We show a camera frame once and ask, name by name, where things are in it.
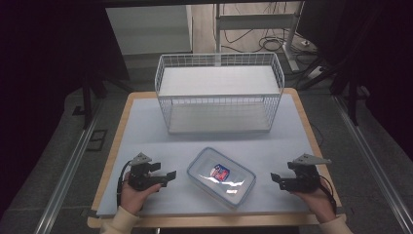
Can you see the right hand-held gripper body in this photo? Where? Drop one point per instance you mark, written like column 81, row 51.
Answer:
column 303, row 177

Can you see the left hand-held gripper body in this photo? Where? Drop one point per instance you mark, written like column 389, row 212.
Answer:
column 140, row 177

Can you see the clear plastic food container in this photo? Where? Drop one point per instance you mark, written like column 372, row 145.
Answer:
column 224, row 182

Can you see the person's left hand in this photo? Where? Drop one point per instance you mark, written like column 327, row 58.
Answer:
column 134, row 198

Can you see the person's right hand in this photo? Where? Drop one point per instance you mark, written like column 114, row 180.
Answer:
column 316, row 203

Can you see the pale blue table mat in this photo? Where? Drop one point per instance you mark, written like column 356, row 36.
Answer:
column 156, row 136

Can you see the wooden table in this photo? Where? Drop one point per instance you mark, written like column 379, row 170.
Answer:
column 107, row 182

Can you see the black floor socket plate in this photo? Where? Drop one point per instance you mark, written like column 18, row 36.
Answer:
column 96, row 140

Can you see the black stand leg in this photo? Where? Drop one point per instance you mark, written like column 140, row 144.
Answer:
column 87, row 100
column 352, row 97

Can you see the white power strip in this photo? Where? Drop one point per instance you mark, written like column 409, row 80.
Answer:
column 315, row 72

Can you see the white cabinet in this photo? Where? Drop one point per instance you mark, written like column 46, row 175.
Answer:
column 149, row 29

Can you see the metal floor rail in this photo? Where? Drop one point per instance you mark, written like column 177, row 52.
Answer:
column 66, row 175
column 373, row 165

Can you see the white metal desk frame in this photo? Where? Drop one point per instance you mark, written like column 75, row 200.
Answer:
column 256, row 21

